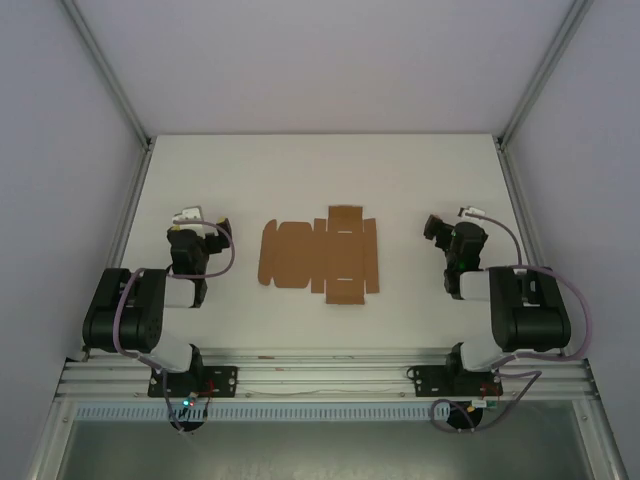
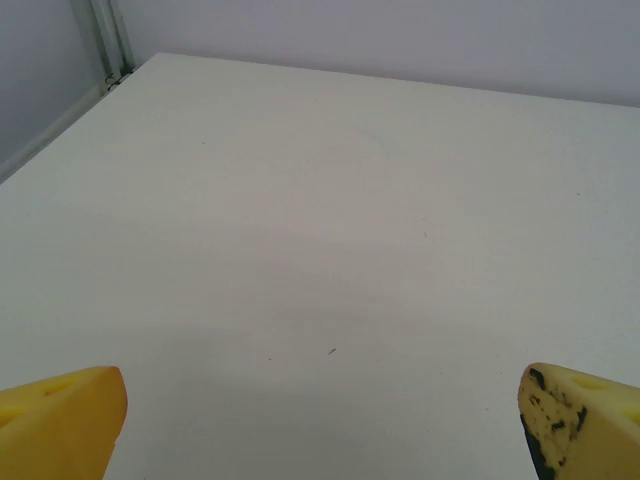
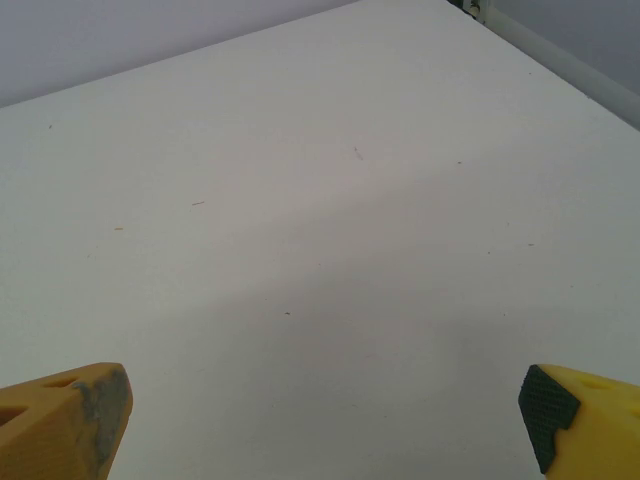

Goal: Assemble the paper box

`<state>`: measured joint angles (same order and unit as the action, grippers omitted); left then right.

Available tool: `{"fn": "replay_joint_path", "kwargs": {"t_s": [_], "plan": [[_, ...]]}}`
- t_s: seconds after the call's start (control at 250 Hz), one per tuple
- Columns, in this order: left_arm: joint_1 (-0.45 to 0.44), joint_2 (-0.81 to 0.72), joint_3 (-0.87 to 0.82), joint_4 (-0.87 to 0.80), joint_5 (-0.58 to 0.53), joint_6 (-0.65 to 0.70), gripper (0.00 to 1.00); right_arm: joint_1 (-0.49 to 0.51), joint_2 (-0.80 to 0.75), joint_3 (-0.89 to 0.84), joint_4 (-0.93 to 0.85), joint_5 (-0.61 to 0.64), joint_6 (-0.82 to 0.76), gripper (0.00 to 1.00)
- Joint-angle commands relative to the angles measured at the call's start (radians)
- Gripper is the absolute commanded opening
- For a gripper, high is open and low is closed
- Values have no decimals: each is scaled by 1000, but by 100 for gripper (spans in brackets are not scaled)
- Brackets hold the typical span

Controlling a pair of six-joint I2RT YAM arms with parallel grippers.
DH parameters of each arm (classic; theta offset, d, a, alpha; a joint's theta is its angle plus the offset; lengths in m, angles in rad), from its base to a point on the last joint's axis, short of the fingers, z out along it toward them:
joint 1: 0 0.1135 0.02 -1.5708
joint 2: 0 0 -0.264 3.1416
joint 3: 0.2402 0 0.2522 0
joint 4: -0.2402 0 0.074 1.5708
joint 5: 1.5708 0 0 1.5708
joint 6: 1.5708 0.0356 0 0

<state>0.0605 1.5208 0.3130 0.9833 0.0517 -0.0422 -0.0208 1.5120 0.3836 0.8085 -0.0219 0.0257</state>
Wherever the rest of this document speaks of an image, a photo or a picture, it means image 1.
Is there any black round cable port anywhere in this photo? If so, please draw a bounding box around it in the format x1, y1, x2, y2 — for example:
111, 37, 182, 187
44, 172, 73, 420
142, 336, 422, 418
445, 401, 486, 433
169, 418, 206, 435

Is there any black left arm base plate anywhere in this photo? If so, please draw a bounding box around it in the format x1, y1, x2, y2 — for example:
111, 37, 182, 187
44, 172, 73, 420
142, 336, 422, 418
147, 365, 239, 400

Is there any brown cardboard box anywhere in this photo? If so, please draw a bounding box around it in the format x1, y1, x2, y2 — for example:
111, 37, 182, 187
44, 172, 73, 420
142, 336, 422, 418
257, 204, 380, 306

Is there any aluminium frame post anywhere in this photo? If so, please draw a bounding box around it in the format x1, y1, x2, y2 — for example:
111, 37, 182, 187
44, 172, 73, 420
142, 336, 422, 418
61, 0, 154, 152
494, 0, 594, 150

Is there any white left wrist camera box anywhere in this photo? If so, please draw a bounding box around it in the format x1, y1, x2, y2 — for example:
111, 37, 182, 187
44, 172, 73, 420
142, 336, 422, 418
171, 205, 206, 229

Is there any grey metal sheet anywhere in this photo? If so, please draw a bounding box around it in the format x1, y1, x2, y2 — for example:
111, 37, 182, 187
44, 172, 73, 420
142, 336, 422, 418
49, 419, 601, 480

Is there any aluminium mounting rail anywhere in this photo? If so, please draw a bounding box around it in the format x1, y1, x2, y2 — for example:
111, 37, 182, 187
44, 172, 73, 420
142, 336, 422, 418
55, 349, 599, 402

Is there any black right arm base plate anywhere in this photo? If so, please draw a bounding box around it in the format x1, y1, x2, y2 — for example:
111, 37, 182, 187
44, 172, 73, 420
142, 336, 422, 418
406, 364, 504, 400

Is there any grey slotted cable duct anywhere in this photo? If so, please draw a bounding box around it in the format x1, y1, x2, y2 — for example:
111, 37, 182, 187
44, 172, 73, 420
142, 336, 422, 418
74, 405, 506, 422

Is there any aluminium table side rail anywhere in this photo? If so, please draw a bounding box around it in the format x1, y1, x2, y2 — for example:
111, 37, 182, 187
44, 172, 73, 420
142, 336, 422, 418
81, 143, 154, 362
494, 141, 592, 362

